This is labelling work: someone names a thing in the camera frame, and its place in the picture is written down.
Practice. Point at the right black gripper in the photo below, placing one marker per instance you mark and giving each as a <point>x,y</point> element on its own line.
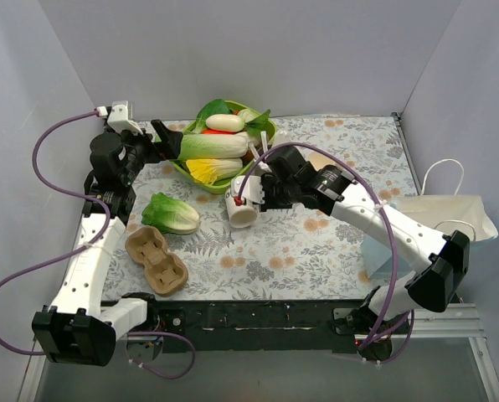
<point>269,189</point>

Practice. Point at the aluminium frame rail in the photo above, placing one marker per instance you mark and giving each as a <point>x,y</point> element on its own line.
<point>441,357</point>

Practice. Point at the white paper bag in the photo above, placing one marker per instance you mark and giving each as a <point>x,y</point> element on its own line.
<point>445,213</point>

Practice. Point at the yellow napa cabbage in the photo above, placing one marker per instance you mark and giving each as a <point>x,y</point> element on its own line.
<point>209,171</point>

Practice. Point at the green plastic basket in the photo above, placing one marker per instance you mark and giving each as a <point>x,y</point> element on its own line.
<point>221,185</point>

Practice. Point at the floral table mat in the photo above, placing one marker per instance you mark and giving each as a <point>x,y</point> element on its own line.
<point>285,254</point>

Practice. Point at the green bok choy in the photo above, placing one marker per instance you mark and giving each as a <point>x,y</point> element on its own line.
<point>214,107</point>

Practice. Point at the brown pulp cup carrier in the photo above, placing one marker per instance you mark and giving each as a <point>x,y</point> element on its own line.
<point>164,271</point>

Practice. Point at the long green napa cabbage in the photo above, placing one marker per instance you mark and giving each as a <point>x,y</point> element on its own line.
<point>212,146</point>

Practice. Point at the white radish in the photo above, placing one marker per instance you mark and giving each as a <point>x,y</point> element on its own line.
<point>225,122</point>

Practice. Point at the white paper coffee cup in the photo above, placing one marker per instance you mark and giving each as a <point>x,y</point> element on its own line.
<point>240,216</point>

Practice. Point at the orange carrot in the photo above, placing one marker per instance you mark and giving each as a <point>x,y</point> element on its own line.
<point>212,131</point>

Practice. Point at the white wrapped straws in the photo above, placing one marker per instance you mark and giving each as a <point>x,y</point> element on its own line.
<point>259,147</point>

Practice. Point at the stacked white paper cup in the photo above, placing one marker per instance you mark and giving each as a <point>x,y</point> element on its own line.
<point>319,161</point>

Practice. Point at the small bok choy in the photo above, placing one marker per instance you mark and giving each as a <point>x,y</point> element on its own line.
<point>254,122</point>

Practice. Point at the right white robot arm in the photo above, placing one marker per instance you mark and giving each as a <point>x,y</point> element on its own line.
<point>427,265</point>

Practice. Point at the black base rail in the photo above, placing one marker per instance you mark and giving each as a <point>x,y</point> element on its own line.
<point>244,325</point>

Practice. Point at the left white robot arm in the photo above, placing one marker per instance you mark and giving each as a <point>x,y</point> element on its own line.
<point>75,327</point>

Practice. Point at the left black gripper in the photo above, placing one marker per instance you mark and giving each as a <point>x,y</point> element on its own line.
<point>147,142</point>

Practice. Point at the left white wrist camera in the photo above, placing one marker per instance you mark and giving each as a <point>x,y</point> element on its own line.
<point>118,117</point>

